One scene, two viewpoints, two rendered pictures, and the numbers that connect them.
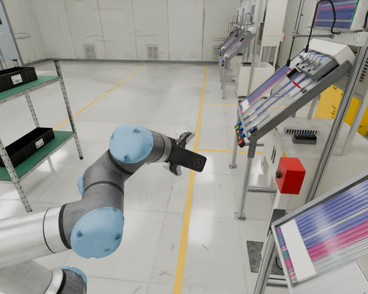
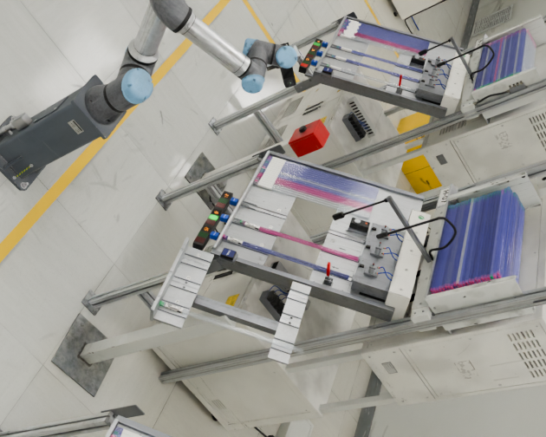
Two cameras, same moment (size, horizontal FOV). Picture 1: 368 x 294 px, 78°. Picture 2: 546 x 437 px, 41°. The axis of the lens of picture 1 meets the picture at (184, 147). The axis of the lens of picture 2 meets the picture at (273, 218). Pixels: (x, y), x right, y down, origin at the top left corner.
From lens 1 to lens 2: 2.24 m
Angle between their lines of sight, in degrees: 30
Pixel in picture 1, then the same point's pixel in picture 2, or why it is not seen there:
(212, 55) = not seen: outside the picture
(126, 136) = (290, 55)
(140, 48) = not seen: outside the picture
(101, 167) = (265, 51)
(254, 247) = (204, 164)
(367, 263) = (289, 225)
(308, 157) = (336, 144)
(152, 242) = (115, 57)
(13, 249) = (229, 61)
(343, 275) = (282, 198)
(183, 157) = (288, 73)
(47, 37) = not seen: outside the picture
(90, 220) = (259, 79)
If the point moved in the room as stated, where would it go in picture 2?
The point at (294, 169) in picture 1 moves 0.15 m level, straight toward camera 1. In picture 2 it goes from (318, 138) to (303, 143)
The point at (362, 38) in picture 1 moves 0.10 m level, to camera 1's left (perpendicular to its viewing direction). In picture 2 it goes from (467, 107) to (458, 92)
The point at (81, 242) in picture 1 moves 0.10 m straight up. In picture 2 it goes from (250, 82) to (273, 71)
